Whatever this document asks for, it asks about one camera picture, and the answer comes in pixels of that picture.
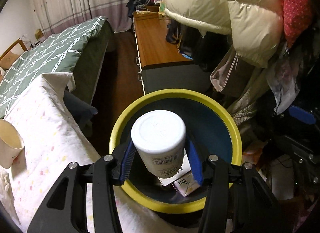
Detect pink milk carton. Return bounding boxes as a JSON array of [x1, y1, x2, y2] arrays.
[[173, 172, 200, 197]]

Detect white paper cup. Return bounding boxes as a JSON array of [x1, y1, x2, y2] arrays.
[[0, 119, 24, 169]]

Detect white green bottle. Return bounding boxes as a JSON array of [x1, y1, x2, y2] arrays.
[[131, 110, 186, 178]]

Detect white leaf print box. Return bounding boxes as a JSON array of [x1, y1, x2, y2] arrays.
[[158, 155, 191, 186]]

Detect yellow rimmed blue trash bin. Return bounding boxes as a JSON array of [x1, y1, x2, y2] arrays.
[[109, 89, 242, 214]]

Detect white dotted table cloth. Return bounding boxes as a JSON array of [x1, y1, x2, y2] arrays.
[[0, 71, 201, 233]]

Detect beige hanging bag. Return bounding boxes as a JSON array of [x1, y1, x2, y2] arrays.
[[210, 46, 255, 97]]

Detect red dotted garment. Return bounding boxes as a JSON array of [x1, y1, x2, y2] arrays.
[[281, 0, 313, 48]]

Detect cream puffer jacket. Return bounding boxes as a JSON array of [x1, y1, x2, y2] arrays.
[[165, 0, 284, 68]]

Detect right brown pillow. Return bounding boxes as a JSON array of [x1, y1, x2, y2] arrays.
[[0, 51, 20, 70]]

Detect green checked duvet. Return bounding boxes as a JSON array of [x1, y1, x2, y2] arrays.
[[1, 16, 112, 117]]

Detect wooden bed headboard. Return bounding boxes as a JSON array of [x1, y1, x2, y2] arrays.
[[1, 39, 27, 59]]

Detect tissue box on far nightstand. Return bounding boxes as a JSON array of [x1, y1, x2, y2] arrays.
[[35, 29, 44, 40]]

